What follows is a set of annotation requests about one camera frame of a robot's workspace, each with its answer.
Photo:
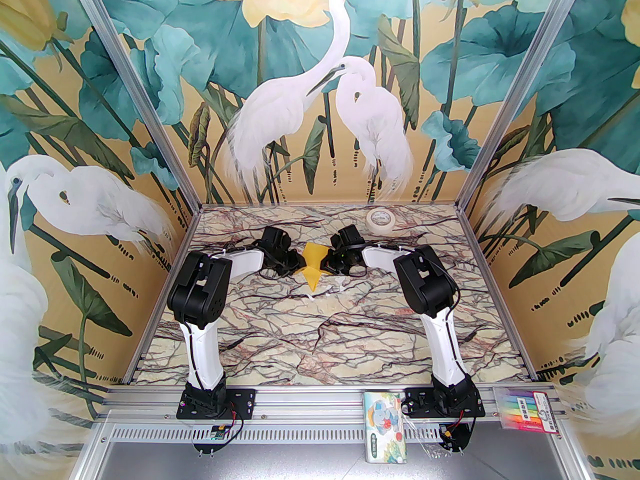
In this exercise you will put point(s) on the yellow square paper sheet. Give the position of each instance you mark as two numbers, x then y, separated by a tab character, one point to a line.
312	258

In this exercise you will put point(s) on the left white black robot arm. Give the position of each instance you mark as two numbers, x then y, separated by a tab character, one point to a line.
197	293

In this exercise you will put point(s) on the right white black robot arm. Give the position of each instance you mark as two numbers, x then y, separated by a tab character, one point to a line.
425	283

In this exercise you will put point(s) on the masking tape roll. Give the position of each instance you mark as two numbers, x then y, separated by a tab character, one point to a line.
371	225

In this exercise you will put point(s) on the perforated metal strip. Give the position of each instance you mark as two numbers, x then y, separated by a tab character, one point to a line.
310	433

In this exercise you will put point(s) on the cartoon print tissue pack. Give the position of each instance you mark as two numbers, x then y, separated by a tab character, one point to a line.
382	428

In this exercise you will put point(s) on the small green circuit board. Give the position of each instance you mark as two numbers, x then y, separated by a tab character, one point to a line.
217	433

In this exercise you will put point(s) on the clear plastic bag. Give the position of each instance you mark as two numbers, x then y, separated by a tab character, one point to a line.
425	443

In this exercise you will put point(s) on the pack of coloured markers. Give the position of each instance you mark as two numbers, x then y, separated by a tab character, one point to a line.
525	410

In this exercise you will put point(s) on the left black wrist camera box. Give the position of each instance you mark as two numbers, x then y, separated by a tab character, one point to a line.
276	238

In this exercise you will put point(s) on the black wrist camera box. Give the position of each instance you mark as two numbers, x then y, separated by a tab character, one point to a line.
276	238
346	235

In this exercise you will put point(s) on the right black wrist camera box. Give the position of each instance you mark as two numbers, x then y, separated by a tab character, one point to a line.
346	235

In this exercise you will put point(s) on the aluminium table side rail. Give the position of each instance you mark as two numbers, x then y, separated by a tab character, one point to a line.
481	268
177	268

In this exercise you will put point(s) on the aluminium frame rail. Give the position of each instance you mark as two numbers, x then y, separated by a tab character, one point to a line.
310	400

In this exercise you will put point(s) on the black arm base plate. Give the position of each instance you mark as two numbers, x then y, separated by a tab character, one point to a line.
243	402
416	402

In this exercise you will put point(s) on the black curved bracket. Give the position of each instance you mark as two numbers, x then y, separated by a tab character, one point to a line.
464	440

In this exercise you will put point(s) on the aluminium frame post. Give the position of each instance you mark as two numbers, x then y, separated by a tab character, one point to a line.
517	93
140	93

